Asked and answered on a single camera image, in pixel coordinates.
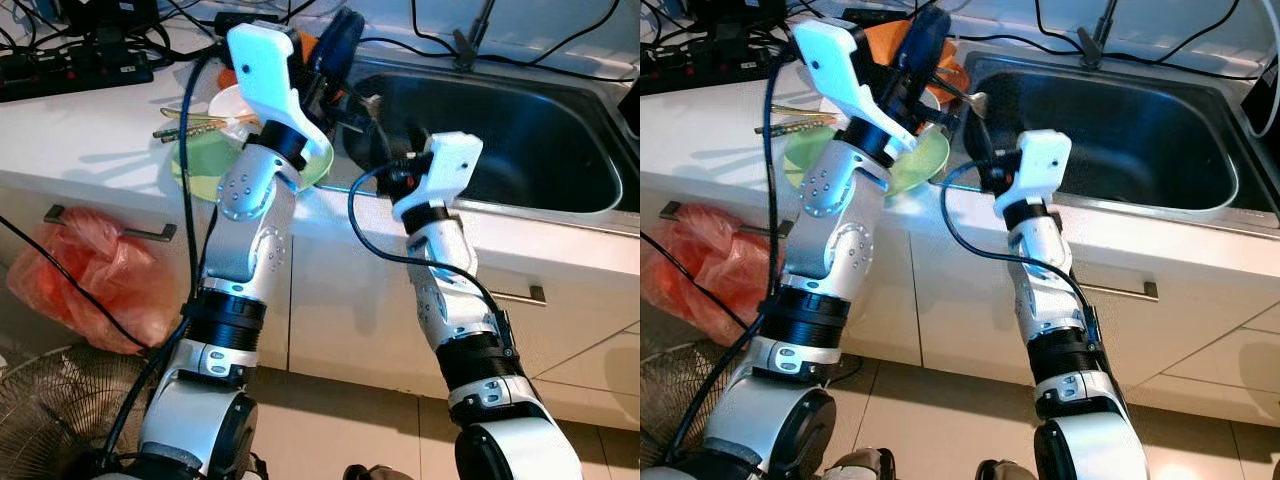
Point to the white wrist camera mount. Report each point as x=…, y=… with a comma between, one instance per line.
x=830, y=60
x=445, y=170
x=265, y=70
x=1040, y=165

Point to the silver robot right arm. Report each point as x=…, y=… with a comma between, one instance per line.
x=445, y=290
x=1045, y=285

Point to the stainless steel sink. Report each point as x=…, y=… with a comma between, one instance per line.
x=520, y=130
x=1130, y=140

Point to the black faucet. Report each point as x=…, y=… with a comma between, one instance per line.
x=1095, y=40
x=470, y=45

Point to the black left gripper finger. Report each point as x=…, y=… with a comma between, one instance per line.
x=925, y=38
x=342, y=40

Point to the black box device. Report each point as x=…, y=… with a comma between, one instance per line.
x=1270, y=105
x=630, y=110

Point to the grey robot right leg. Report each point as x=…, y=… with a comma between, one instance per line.
x=1005, y=470
x=375, y=473

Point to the grey robot leg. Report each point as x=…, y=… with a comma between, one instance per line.
x=1005, y=470
x=375, y=473
x=860, y=465

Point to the black power adapter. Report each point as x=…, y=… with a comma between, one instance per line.
x=250, y=18
x=865, y=15

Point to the white kitchen cabinet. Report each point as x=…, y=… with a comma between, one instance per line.
x=950, y=310
x=350, y=300

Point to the green plate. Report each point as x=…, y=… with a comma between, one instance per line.
x=925, y=160
x=200, y=165

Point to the black power strip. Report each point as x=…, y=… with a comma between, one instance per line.
x=700, y=65
x=70, y=70

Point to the orange bowl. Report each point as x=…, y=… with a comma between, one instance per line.
x=880, y=35
x=305, y=45

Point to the grey robot left leg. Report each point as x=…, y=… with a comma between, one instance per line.
x=860, y=465

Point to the black electronic device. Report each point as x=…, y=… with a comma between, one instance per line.
x=110, y=12
x=740, y=10

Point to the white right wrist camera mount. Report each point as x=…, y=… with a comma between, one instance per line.
x=1040, y=165
x=445, y=170

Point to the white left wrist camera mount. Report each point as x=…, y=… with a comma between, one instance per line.
x=830, y=60
x=265, y=70

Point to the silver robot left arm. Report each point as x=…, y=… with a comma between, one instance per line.
x=250, y=255
x=835, y=260

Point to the red plastic bag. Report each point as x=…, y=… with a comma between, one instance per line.
x=700, y=270
x=90, y=280

